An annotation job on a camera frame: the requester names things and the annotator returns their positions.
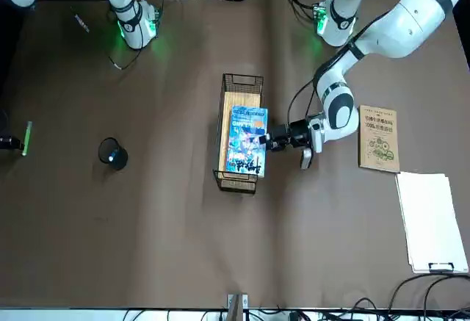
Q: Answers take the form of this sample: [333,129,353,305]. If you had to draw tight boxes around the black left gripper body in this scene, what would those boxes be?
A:
[282,117,314,150]

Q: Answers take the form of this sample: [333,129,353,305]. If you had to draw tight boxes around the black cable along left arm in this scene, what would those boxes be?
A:
[286,23,372,126]

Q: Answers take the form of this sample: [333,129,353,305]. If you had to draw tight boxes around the black looped cable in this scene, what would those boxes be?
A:
[393,274,470,313]

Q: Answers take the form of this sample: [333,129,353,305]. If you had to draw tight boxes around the black mesh pen holder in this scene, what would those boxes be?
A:
[97,137,129,171]

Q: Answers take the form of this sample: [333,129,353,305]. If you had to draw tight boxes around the black cable with inline connector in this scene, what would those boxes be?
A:
[69,3,146,72]

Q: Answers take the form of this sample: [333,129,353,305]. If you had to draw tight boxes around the brown book green gears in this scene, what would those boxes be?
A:
[358,104,402,174]

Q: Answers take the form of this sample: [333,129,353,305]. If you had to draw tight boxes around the green marker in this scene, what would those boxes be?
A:
[21,120,34,157]

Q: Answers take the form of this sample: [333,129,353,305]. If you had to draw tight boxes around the blue comic book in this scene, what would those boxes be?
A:
[224,105,270,178]

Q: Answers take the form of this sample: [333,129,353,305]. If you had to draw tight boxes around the aluminium frame post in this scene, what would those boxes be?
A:
[227,292,249,321]

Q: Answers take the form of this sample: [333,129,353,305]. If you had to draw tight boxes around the clipboard with white paper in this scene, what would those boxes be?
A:
[395,170,470,275]

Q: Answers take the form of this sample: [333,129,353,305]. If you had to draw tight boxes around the black wire shelf wooden boards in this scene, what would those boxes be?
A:
[212,73,266,195]

